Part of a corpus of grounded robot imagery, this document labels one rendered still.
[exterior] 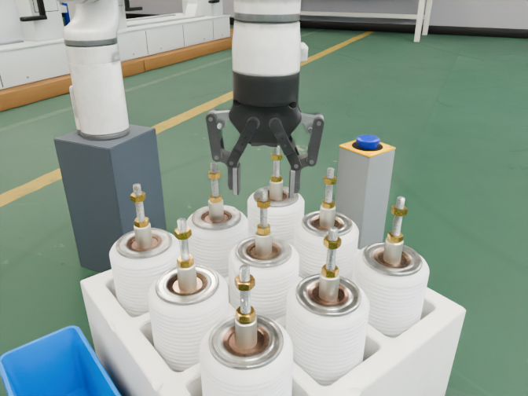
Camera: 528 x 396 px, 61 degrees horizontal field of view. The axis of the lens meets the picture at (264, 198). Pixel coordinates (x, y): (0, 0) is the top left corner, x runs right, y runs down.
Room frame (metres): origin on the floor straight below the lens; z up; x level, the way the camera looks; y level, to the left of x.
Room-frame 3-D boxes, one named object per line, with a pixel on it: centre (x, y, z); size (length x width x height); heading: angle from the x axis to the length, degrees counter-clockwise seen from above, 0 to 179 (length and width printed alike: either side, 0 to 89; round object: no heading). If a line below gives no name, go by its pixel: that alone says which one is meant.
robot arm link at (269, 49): (0.53, 0.00, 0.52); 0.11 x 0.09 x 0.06; 175
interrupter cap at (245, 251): (0.51, 0.00, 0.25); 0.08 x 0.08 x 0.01
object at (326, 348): (0.42, -0.07, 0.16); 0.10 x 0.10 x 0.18
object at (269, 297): (0.51, 0.00, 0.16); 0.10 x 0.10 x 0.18
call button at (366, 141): (0.75, -0.18, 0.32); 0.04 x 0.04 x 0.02
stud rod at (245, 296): (0.35, 0.02, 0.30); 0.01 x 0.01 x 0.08
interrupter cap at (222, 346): (0.35, 0.02, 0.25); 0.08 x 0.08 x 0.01
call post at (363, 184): (0.75, -0.18, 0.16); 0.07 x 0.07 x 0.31; 38
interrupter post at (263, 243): (0.51, 0.00, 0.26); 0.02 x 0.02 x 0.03
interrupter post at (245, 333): (0.35, 0.02, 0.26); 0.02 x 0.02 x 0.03
